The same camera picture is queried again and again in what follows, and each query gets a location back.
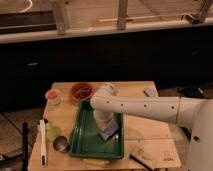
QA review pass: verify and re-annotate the small metal bowl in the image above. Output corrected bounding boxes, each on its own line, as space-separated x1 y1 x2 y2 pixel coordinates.
53 136 68 152

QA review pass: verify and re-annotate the wooden block brush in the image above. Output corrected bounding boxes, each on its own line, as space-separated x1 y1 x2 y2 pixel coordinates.
130 147 154 171

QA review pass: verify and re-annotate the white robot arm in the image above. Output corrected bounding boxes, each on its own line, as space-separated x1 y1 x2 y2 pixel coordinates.
90 83 213 171

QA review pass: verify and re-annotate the small cup with orange lid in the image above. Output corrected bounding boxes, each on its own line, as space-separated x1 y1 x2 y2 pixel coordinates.
45 89 61 105

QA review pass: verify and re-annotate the black pole stand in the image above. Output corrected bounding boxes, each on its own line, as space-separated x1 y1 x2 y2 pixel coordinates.
22 122 29 171

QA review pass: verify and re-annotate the green plastic tray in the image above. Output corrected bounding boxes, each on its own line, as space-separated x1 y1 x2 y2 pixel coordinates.
69 100 124 160

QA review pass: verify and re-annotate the white long-handled brush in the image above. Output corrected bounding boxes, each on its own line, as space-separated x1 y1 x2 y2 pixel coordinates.
39 119 47 167

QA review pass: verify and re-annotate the orange bowl with food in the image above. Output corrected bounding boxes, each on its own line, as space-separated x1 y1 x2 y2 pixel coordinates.
70 82 94 101

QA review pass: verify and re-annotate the blue sponge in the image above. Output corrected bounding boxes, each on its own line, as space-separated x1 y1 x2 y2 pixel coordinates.
100 120 119 140

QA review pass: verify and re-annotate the green plastic cup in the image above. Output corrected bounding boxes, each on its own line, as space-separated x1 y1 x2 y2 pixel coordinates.
46 127 61 141

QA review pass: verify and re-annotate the grey blue cloth piece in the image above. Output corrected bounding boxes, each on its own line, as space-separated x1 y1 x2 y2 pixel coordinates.
144 88 157 97

